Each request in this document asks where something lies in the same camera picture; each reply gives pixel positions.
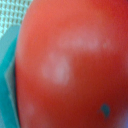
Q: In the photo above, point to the red tomato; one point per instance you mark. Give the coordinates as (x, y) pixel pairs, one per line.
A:
(72, 64)

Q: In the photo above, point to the beige woven placemat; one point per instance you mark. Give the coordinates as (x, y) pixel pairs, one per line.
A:
(12, 13)

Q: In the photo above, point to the beige teal gripper finger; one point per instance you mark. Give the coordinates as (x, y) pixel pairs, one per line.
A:
(8, 103)

